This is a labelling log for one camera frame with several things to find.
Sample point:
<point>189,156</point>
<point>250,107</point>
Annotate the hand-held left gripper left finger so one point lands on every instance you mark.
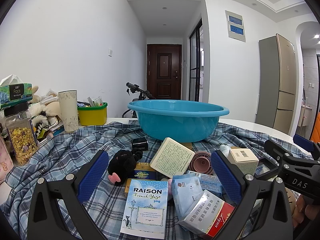
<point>92,176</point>

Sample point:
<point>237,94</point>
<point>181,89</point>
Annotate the black hair scrunchie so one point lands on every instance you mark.
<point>138,153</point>

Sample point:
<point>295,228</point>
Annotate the cream box with green text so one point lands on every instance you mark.
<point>172,156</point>

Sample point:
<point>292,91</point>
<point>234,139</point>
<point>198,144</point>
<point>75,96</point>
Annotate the cream floral tumbler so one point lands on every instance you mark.
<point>68,110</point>

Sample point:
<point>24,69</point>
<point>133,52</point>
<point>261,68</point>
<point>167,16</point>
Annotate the gold and blue flat box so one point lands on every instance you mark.
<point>145,171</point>

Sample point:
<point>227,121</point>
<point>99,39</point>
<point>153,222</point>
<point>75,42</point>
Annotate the red and white box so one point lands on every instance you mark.
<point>207,217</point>

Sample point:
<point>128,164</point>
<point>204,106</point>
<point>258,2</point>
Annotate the black plush toy pink feet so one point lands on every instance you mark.
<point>122,163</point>

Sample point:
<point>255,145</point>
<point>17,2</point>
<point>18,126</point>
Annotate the pink hair clip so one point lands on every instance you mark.
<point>169,190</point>

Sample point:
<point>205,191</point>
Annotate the light blue tissue pouch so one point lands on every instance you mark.
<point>186,195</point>

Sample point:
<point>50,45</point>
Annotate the orange chair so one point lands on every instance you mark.
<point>316,127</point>

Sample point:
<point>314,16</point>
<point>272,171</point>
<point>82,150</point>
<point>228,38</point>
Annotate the black framed glass door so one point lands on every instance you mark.
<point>195,65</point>

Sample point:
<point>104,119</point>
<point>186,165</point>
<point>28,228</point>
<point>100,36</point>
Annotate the small white bottle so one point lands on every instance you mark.
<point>225,151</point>

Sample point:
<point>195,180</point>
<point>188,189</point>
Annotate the pink bear print pouch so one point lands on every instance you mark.
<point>5,160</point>

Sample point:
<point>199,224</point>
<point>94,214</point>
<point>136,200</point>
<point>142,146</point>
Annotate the green tissue box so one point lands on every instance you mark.
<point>15,93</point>

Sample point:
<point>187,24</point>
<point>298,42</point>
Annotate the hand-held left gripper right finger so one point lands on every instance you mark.
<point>225,176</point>

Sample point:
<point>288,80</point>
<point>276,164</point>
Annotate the yellow plastic container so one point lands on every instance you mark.
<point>92,116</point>

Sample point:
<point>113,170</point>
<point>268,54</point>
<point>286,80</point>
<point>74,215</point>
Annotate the small black box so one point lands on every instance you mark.
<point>140,145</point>

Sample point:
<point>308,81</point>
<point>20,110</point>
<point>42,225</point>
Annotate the white light switch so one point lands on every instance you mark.
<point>110,52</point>

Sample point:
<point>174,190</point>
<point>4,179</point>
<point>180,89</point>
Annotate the pink collapsible cup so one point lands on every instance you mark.
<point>201,162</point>

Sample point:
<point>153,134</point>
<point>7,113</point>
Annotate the assorted small packets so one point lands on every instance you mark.
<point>96,102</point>

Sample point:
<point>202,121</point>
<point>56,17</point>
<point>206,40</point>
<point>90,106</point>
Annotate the grey wall panel blue windows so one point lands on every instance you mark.
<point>235,25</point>

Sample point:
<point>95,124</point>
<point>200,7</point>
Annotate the black framed display case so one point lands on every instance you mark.
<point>265,167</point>

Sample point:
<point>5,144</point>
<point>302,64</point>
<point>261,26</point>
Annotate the blue plastic basin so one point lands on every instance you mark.
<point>175,123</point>

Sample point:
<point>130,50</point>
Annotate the cereal jar black lid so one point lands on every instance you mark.
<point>22,140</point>

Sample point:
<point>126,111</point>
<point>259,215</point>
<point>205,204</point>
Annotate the cream box with barcode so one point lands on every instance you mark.
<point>243,161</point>

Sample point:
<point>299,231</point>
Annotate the person's right hand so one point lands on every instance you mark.
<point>306,212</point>

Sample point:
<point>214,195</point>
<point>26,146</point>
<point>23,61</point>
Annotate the light blue barcode box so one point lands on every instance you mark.
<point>210,182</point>

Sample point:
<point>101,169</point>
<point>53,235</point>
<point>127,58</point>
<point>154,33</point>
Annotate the cream plush toy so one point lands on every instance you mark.
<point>52,107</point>

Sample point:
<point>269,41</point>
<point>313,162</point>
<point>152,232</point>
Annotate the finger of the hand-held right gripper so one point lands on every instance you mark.
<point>303,142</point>
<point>297,172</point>

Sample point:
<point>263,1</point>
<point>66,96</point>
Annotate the dark brown entrance door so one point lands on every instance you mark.
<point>163,72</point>

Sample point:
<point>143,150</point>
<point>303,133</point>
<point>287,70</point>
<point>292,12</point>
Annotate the gold and grey refrigerator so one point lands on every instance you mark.
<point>277,85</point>

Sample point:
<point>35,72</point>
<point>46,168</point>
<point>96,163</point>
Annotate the blue plaid cloth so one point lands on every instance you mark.
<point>67,155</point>

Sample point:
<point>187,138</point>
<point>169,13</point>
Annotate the light blue cat print box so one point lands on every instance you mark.
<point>146,207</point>

